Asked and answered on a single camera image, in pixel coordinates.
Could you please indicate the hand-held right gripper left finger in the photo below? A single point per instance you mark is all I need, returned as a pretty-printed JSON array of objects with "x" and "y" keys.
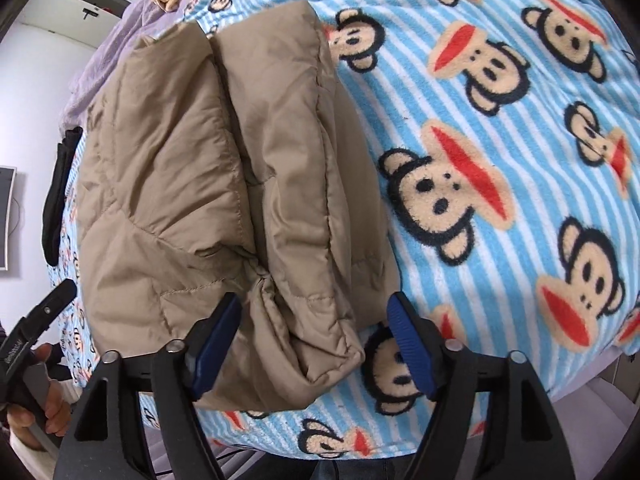
[{"x": 215, "y": 350}]

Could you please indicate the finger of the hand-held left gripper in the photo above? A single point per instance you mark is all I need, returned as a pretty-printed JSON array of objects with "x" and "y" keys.
[{"x": 47, "y": 307}]

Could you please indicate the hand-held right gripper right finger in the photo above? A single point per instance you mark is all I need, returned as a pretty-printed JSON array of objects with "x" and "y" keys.
[{"x": 412, "y": 350}]

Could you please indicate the khaki puffer jacket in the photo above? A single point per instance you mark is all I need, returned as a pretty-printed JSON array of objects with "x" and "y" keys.
[{"x": 200, "y": 185}]

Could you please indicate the person's left forearm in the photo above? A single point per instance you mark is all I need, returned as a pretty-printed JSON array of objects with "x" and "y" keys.
[{"x": 30, "y": 447}]

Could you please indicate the person's left hand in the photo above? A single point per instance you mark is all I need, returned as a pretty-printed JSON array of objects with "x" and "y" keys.
[{"x": 57, "y": 410}]

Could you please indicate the black garment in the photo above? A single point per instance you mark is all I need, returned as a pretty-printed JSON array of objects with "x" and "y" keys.
[{"x": 55, "y": 200}]

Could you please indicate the person's dark trousers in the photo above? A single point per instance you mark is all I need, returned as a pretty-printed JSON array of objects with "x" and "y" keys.
[{"x": 360, "y": 472}]

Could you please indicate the monkey print striped blanket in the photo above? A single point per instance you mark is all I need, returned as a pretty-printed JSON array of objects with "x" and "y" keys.
[{"x": 500, "y": 135}]

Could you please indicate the white wardrobe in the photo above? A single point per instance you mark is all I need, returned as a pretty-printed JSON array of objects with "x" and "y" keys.
[{"x": 65, "y": 25}]

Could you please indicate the purple fleece blanket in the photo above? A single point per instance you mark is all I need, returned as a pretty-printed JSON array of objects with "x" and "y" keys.
[{"x": 135, "y": 15}]

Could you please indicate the wall-mounted screen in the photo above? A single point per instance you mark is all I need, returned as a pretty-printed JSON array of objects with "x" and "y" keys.
[{"x": 6, "y": 220}]

